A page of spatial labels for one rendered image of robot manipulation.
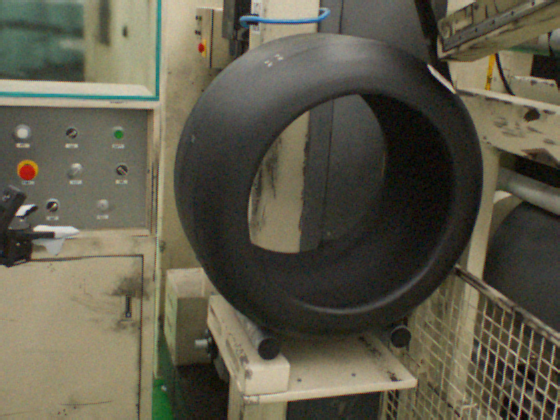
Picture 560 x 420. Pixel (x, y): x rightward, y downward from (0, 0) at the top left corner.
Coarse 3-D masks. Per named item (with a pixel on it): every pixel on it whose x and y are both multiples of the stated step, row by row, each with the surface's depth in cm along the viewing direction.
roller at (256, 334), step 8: (240, 320) 144; (248, 320) 140; (248, 328) 138; (256, 328) 136; (264, 328) 135; (256, 336) 134; (264, 336) 132; (272, 336) 132; (256, 344) 132; (264, 344) 131; (272, 344) 131; (264, 352) 131; (272, 352) 132
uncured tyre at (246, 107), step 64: (256, 64) 125; (320, 64) 119; (384, 64) 122; (192, 128) 131; (256, 128) 117; (384, 128) 156; (448, 128) 128; (192, 192) 122; (384, 192) 160; (448, 192) 148; (256, 256) 122; (320, 256) 159; (384, 256) 159; (448, 256) 135; (256, 320) 130; (320, 320) 130; (384, 320) 135
